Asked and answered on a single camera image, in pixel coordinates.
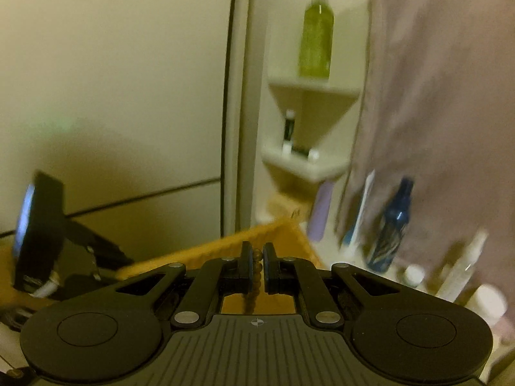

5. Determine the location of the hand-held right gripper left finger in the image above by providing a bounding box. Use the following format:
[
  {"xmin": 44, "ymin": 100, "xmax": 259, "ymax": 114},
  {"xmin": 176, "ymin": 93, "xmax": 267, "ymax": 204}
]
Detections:
[{"xmin": 116, "ymin": 241, "xmax": 255, "ymax": 329}]

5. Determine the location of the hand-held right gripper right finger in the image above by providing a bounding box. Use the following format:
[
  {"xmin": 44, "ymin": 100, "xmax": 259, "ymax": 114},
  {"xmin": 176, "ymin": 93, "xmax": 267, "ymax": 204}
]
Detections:
[{"xmin": 264, "ymin": 242, "xmax": 403, "ymax": 327}]

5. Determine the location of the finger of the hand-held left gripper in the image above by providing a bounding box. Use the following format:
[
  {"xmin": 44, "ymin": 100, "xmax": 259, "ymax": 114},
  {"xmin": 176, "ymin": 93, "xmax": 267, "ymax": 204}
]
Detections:
[
  {"xmin": 63, "ymin": 217, "xmax": 135, "ymax": 280},
  {"xmin": 56, "ymin": 273, "xmax": 121, "ymax": 300}
]

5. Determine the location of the brown bead bracelet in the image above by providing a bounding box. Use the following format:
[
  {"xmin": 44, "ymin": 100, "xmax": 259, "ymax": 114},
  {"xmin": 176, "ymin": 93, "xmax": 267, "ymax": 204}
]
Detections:
[{"xmin": 240, "ymin": 249, "xmax": 265, "ymax": 313}]

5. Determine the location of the orange plastic tray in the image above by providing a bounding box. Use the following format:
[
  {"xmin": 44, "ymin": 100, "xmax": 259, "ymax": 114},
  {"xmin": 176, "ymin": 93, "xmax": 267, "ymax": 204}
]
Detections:
[{"xmin": 0, "ymin": 214, "xmax": 327, "ymax": 315}]

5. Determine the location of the cream curved shelf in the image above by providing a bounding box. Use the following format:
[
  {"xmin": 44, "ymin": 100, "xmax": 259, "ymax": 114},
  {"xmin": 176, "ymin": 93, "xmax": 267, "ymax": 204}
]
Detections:
[{"xmin": 310, "ymin": 235, "xmax": 515, "ymax": 371}]

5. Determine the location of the purple tube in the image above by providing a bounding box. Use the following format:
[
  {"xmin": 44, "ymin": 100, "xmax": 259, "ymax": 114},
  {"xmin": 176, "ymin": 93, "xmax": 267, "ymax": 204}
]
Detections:
[{"xmin": 307, "ymin": 181, "xmax": 336, "ymax": 243}]

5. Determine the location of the white and blue tube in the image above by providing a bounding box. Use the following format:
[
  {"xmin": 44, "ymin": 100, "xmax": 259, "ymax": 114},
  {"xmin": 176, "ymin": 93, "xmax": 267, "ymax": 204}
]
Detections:
[{"xmin": 341, "ymin": 170, "xmax": 376, "ymax": 248}]

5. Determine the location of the dark blue spray bottle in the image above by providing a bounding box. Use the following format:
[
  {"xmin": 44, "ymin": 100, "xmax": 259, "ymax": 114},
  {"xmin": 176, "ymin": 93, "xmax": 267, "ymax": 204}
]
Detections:
[{"xmin": 367, "ymin": 177, "xmax": 415, "ymax": 272}]

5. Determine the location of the black tube with white cap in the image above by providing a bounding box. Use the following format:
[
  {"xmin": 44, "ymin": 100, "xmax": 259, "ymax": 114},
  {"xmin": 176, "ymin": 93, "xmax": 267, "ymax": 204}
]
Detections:
[{"xmin": 282, "ymin": 109, "xmax": 297, "ymax": 156}]

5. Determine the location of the small green label jar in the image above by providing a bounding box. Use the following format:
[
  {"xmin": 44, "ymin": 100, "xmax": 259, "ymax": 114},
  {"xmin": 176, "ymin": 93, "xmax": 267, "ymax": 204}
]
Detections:
[{"xmin": 404, "ymin": 264, "xmax": 426, "ymax": 289}]

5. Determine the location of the cream corner shelf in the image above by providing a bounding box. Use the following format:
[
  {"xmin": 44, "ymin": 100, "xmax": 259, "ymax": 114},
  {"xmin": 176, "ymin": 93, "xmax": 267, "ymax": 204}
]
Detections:
[{"xmin": 259, "ymin": 70, "xmax": 361, "ymax": 183}]

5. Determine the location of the clear spray bottle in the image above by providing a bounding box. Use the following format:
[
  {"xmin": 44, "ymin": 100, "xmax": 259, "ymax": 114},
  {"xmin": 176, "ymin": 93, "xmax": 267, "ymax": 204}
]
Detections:
[{"xmin": 436, "ymin": 231, "xmax": 490, "ymax": 303}]

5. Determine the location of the large white jar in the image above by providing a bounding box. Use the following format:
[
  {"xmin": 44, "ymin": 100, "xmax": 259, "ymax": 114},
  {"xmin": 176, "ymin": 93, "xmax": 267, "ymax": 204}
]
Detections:
[{"xmin": 466, "ymin": 285, "xmax": 509, "ymax": 345}]

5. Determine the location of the pink hanging towel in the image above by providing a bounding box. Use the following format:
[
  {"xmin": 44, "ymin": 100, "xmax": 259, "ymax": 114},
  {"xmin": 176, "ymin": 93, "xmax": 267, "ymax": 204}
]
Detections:
[{"xmin": 336, "ymin": 0, "xmax": 515, "ymax": 302}]

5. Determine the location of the green liquid bottle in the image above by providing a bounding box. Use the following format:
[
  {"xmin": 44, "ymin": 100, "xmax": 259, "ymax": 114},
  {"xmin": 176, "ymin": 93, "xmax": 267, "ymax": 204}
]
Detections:
[{"xmin": 298, "ymin": 0, "xmax": 335, "ymax": 79}]

